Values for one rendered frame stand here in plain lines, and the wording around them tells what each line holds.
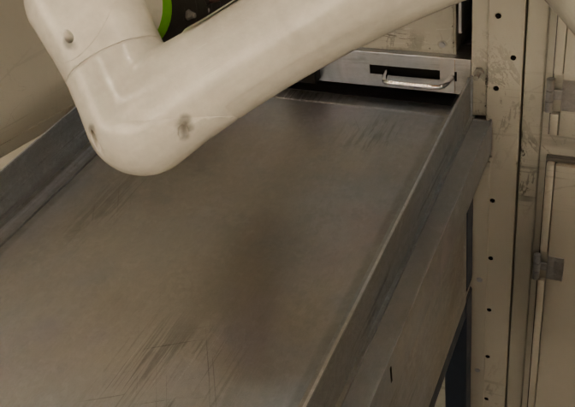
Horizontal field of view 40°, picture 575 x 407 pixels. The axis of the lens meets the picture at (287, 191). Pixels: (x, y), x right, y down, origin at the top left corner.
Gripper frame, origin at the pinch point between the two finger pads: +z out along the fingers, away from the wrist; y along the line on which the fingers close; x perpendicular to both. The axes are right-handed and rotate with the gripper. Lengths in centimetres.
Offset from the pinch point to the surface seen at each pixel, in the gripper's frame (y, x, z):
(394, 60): 2.0, 15.7, 19.2
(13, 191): 25.0, -27.8, -12.9
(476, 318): 45, 29, 40
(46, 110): 15.3, -40.1, 7.8
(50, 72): 8.8, -39.3, 7.2
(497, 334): 48, 33, 42
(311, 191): 20.8, 11.6, 0.2
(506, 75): 3.0, 32.9, 15.9
